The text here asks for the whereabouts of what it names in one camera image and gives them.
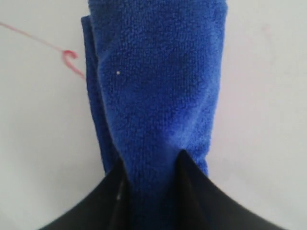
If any white board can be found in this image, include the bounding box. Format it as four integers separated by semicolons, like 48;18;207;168
0;0;307;230

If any blue cloth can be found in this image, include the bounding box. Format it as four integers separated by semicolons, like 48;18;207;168
82;0;227;230

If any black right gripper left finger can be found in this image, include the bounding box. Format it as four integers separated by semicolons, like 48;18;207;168
43;160;129;230

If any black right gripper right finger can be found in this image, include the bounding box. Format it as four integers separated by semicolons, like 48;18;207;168
174;149;289;230

